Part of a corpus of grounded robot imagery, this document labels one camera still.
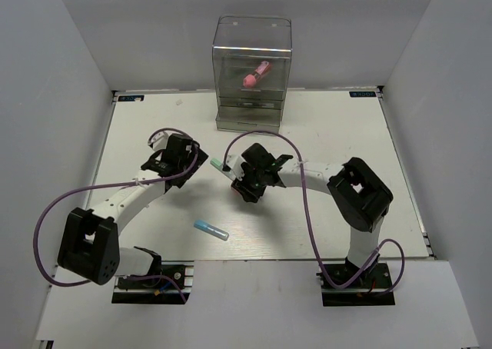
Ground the red gel pen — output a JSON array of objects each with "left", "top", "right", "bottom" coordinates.
[{"left": 237, "top": 101, "right": 276, "bottom": 109}]

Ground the left blue table label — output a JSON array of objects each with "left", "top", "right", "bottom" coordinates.
[{"left": 118, "top": 95, "right": 145, "bottom": 102}]

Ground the blue table label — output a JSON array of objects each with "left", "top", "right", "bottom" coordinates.
[
  {"left": 118, "top": 95, "right": 145, "bottom": 102},
  {"left": 349, "top": 91, "right": 377, "bottom": 98}
]

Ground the green cap highlighter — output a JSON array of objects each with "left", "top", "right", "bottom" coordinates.
[{"left": 210, "top": 158, "right": 235, "bottom": 181}]

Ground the purple cable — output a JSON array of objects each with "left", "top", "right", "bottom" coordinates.
[
  {"left": 33, "top": 128, "right": 203, "bottom": 303},
  {"left": 222, "top": 129, "right": 405, "bottom": 298}
]

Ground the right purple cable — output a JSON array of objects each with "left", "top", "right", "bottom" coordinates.
[{"left": 222, "top": 129, "right": 405, "bottom": 298}]

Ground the blue cap highlighter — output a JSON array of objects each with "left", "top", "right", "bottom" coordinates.
[{"left": 194, "top": 220, "right": 229, "bottom": 241}]

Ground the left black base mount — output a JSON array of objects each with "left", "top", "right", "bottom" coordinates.
[{"left": 111, "top": 261, "right": 194, "bottom": 305}]

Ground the clear acrylic drawer organizer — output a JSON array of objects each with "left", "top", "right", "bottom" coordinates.
[{"left": 212, "top": 15, "right": 293, "bottom": 132}]

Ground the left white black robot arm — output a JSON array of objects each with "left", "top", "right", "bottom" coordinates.
[{"left": 58, "top": 134, "right": 208, "bottom": 287}]

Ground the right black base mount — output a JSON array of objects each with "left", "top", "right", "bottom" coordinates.
[{"left": 316, "top": 262, "right": 395, "bottom": 307}]

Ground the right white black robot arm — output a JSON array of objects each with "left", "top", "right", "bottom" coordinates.
[{"left": 222, "top": 143, "right": 394, "bottom": 287}]

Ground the right blue table label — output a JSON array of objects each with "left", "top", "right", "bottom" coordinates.
[{"left": 349, "top": 91, "right": 377, "bottom": 98}]

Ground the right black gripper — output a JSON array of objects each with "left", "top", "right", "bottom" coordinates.
[{"left": 233, "top": 165, "right": 268, "bottom": 203}]

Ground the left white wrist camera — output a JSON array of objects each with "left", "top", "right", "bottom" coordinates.
[{"left": 148, "top": 131, "right": 169, "bottom": 152}]

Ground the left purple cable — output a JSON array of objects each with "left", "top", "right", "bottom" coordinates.
[{"left": 33, "top": 128, "right": 203, "bottom": 303}]

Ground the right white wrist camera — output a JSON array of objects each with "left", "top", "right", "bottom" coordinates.
[{"left": 222, "top": 155, "right": 245, "bottom": 181}]

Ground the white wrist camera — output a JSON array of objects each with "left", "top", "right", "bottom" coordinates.
[
  {"left": 148, "top": 131, "right": 169, "bottom": 152},
  {"left": 222, "top": 155, "right": 245, "bottom": 181}
]

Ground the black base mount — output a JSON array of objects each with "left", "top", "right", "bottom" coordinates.
[
  {"left": 111, "top": 261, "right": 194, "bottom": 305},
  {"left": 316, "top": 262, "right": 395, "bottom": 307}
]

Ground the pink cap refill tube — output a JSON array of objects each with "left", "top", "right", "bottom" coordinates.
[{"left": 243, "top": 61, "right": 271, "bottom": 88}]

